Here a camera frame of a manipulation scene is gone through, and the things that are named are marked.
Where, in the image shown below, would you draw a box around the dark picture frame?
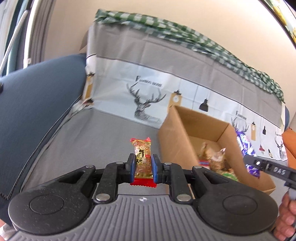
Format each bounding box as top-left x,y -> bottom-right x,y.
263,0 -> 296,49

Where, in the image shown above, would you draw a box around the purple snack packet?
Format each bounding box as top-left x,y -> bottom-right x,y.
235,129 -> 261,179

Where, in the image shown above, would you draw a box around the person's right hand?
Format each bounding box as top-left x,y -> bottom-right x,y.
278,192 -> 296,240

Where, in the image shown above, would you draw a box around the green biscuit packet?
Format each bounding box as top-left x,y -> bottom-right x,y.
219,168 -> 239,181

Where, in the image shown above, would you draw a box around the blue cushion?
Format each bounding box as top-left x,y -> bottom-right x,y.
0,53 -> 291,210

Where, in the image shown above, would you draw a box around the red peanut candy packet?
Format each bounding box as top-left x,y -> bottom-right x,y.
129,137 -> 158,189

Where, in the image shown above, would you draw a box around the orange cushion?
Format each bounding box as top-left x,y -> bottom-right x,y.
283,128 -> 296,163

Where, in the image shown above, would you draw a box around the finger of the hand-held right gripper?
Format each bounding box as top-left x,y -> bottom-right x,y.
243,154 -> 269,172

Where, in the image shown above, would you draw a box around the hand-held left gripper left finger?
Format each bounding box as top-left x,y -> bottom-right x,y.
55,153 -> 137,204

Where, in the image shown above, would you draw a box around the clear bag of crackers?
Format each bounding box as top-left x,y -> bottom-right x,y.
198,142 -> 227,172

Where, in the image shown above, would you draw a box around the green checked cloth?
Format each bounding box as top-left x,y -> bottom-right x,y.
95,9 -> 285,103

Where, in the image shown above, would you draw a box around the grey braided hose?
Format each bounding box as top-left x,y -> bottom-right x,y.
0,10 -> 30,75

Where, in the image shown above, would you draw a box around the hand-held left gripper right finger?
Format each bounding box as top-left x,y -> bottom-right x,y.
151,153 -> 225,205

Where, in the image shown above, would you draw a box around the printed grey sofa cover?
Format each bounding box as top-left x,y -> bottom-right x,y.
21,23 -> 289,194

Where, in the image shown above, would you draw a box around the brown cardboard box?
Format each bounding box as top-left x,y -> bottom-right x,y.
158,105 -> 277,196

